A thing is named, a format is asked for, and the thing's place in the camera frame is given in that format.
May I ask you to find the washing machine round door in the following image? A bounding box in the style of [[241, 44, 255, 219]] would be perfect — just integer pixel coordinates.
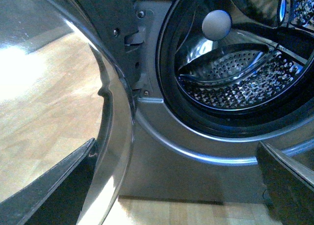
[[0, 0, 134, 225]]

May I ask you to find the grey front-load washing machine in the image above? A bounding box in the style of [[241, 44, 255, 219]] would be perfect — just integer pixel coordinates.
[[73, 0, 314, 206]]

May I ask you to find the grey ball in drum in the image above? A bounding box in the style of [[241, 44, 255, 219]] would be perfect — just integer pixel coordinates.
[[202, 10, 232, 41]]

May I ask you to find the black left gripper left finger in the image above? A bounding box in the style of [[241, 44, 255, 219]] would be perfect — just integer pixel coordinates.
[[0, 138, 98, 225]]

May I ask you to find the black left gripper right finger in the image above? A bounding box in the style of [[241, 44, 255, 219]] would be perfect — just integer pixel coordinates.
[[256, 142, 314, 225]]

